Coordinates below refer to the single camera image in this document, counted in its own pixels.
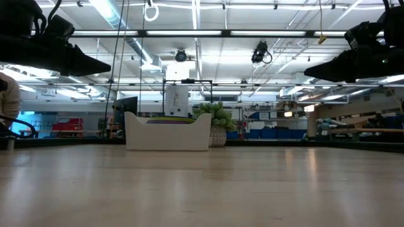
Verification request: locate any black ceiling light rail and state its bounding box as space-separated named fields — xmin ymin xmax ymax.
xmin=30 ymin=29 xmax=384 ymax=38

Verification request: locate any person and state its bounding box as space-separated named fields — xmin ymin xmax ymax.
xmin=0 ymin=71 xmax=21 ymax=129

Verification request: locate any white plastic basket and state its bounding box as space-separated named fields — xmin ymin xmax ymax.
xmin=124 ymin=111 xmax=213 ymax=151

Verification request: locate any dark hanging cable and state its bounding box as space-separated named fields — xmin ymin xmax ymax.
xmin=103 ymin=0 xmax=126 ymax=137

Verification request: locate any white cylindrical tank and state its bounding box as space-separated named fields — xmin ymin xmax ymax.
xmin=163 ymin=85 xmax=189 ymax=118

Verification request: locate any tan hanging rope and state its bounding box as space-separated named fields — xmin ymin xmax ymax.
xmin=115 ymin=0 xmax=131 ymax=93

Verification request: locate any black computer monitor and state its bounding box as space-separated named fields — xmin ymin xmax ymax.
xmin=112 ymin=96 xmax=139 ymax=124

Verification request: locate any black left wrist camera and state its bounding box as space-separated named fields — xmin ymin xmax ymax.
xmin=42 ymin=14 xmax=76 ymax=47

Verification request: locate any pale rolled tube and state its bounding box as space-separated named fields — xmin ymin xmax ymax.
xmin=316 ymin=117 xmax=347 ymax=126

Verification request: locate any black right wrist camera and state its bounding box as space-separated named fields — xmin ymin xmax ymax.
xmin=343 ymin=21 xmax=384 ymax=50

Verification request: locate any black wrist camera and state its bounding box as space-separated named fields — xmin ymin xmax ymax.
xmin=42 ymin=14 xmax=76 ymax=47
xmin=343 ymin=21 xmax=384 ymax=50

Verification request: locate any yellow hanging tag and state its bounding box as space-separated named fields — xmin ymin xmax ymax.
xmin=318 ymin=0 xmax=328 ymax=45

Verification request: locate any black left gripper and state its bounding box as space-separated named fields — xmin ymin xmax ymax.
xmin=0 ymin=34 xmax=112 ymax=78

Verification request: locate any black ceiling camera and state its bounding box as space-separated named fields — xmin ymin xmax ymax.
xmin=251 ymin=40 xmax=273 ymax=64

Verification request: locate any green plant in patterned pot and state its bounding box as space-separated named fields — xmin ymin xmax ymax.
xmin=192 ymin=101 xmax=237 ymax=148

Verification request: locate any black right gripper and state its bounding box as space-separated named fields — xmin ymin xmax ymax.
xmin=304 ymin=44 xmax=404 ymax=84

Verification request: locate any black metal frame stand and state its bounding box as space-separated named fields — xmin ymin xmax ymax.
xmin=162 ymin=78 xmax=213 ymax=115

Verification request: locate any white hanging ring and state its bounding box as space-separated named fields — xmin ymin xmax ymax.
xmin=143 ymin=3 xmax=160 ymax=22

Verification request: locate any silver ventilation duct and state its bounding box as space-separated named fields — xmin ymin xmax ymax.
xmin=90 ymin=0 xmax=162 ymax=69

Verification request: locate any black curved cable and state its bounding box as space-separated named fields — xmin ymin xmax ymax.
xmin=0 ymin=115 xmax=37 ymax=139

